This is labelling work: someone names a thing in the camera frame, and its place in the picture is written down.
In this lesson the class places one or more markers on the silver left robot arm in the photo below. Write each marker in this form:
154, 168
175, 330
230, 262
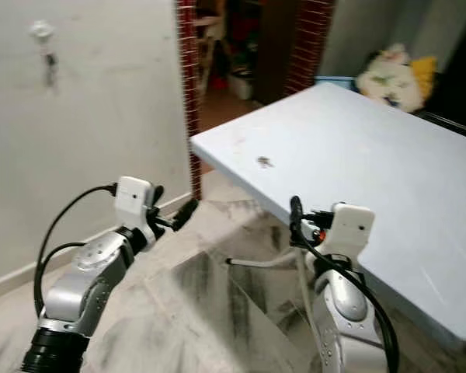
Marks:
85, 287

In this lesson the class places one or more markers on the white table crossbar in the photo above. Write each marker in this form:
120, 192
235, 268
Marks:
260, 264

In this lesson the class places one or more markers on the white folding table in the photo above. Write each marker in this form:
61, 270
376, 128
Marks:
357, 163

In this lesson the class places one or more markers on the narrow red brick pillar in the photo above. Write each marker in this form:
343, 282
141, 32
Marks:
186, 78

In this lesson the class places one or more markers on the white storage box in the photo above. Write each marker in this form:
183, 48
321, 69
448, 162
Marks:
239, 84

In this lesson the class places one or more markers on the blue box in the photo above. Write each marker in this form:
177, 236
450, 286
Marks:
334, 80

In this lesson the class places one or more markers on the white yellow plush toy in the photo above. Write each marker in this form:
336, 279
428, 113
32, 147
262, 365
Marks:
388, 78

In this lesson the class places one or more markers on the dark hanging key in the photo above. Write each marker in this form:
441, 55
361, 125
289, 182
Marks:
50, 68

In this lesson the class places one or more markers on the dark wooden door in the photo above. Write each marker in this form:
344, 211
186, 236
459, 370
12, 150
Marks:
273, 47

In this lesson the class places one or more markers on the wide red brick pillar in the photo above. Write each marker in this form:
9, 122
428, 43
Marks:
309, 39

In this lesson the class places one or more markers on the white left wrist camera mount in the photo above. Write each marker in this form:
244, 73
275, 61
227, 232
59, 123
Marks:
133, 200

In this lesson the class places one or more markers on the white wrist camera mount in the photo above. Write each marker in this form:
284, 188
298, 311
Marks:
351, 229
133, 200

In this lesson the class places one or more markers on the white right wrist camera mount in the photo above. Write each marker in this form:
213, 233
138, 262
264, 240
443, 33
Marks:
351, 229

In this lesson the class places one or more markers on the white round wall hook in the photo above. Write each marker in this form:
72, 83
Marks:
41, 31

